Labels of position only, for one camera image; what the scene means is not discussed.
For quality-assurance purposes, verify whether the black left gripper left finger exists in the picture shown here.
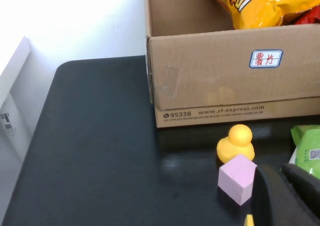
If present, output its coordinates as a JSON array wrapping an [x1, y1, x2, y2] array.
[[251, 164, 320, 226]]

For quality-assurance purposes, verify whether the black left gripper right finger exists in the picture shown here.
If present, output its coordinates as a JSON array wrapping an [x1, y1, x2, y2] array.
[[279, 162, 320, 219]]

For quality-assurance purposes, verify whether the red prawn cracker bag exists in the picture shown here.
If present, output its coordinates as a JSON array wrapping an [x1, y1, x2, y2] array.
[[293, 5, 320, 26]]

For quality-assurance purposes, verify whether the large yellow fries snack bag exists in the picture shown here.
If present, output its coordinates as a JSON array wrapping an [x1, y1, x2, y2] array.
[[203, 0, 320, 31]]

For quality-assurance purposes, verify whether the yellow block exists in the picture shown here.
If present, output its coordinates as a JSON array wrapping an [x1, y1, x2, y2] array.
[[243, 213, 255, 226]]

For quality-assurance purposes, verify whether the green chips bag with barcode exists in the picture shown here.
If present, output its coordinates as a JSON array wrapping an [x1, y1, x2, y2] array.
[[289, 124, 320, 181]]

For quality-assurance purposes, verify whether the pink foam cube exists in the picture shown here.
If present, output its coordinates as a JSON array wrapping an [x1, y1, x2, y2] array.
[[217, 153, 258, 207]]

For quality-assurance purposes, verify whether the yellow rubber duck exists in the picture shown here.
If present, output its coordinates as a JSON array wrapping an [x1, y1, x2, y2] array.
[[216, 124, 256, 165]]

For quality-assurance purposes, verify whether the cardboard box with sf-express print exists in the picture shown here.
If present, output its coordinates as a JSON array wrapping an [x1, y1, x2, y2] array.
[[144, 0, 320, 129]]

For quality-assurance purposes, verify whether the white label with red characters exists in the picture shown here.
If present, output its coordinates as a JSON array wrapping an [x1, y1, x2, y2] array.
[[248, 49, 284, 69]]

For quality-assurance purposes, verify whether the dark table mat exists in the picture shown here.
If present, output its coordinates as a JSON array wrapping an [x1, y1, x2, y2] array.
[[1, 55, 161, 226]]

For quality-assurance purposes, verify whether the white panel with stickers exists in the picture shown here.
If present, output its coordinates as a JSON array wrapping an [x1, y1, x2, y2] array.
[[0, 35, 51, 212]]

